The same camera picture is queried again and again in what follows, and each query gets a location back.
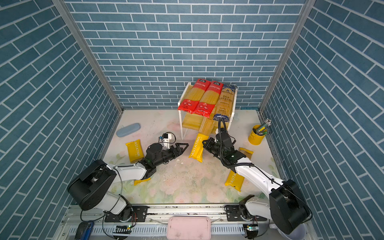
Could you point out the wooden two-tier shelf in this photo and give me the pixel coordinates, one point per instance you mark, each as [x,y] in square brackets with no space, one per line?
[193,122]

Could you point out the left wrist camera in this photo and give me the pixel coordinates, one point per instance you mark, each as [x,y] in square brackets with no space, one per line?
[167,139]

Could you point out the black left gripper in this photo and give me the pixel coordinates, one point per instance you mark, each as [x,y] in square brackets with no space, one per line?
[177,149]

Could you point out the yellow pasta bag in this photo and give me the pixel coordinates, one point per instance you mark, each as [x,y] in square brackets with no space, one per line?
[135,151]

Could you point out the yellow Pastatime bag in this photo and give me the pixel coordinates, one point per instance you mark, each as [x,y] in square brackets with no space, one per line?
[205,130]
[235,180]

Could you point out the blue black handled tool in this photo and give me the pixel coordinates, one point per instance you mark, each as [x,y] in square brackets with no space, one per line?
[84,231]

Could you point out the lavender mug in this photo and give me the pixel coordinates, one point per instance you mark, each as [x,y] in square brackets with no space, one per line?
[297,234]

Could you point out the blue glasses case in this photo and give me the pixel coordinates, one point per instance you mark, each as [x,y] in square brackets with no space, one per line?
[128,130]

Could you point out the pens in cup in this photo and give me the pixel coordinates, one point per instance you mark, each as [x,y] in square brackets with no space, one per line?
[262,129]

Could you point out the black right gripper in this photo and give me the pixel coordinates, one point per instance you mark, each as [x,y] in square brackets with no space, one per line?
[208,145]

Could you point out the pink tray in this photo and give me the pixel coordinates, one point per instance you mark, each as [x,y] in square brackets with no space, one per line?
[189,228]

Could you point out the red spaghetti bag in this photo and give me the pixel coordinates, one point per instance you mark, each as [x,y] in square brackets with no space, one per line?
[209,99]
[193,97]

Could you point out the blue MoliPasta spaghetti bag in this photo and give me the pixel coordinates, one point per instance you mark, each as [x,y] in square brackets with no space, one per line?
[225,103]

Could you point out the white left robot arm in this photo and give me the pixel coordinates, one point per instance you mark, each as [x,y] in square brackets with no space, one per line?
[91,188]

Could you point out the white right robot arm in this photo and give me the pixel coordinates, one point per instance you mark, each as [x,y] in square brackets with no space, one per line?
[284,203]

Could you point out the yellow pen cup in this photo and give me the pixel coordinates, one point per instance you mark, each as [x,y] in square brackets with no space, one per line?
[256,138]

